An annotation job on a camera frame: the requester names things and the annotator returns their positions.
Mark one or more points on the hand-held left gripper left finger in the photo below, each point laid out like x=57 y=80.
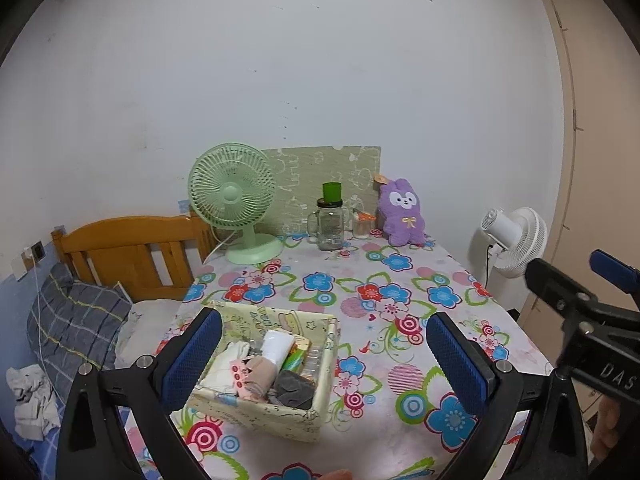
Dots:
x=192 y=355

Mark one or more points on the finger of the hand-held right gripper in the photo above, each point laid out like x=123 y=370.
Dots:
x=557 y=290
x=615 y=270

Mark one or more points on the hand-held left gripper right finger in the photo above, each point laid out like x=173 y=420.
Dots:
x=457 y=360

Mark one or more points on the beige sock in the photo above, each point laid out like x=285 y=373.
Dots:
x=260 y=377

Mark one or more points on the yellow cartoon storage box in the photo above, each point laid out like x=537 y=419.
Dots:
x=250 y=417

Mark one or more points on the green cartoon tissue packet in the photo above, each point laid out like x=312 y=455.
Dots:
x=296 y=360

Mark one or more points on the grey socks bundle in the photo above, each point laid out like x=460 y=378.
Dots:
x=295 y=390

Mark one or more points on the person's right hand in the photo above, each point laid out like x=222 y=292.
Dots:
x=606 y=425

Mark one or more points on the white bedding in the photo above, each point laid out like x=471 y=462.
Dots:
x=150 y=325

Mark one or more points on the white standing fan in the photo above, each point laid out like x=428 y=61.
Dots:
x=522 y=240

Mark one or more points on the floral tablecloth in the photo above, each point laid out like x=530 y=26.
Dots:
x=400 y=270

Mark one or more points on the beige door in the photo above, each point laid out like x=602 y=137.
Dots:
x=600 y=160

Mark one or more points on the grey plaid pillow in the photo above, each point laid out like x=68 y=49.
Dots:
x=75 y=320

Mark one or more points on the wooden bed headboard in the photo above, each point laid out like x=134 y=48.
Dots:
x=120 y=232

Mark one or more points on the purple plush bunny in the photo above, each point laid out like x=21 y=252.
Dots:
x=402 y=220

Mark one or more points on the cotton swab container orange lid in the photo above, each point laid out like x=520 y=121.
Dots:
x=362 y=229

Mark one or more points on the green desk fan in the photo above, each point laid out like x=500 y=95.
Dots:
x=230 y=195

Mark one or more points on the crumpled white cloth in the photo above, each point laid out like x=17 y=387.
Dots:
x=30 y=400

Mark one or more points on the glass jar mug green lid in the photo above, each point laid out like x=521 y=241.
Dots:
x=330 y=225

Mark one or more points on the blue bed sheet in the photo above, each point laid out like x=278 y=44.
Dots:
x=35 y=455

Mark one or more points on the small wooden ornament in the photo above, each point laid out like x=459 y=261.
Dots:
x=381 y=179

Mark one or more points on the green patterned board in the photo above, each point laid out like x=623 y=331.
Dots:
x=310 y=170

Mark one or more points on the wall socket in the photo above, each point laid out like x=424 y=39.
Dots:
x=36 y=249

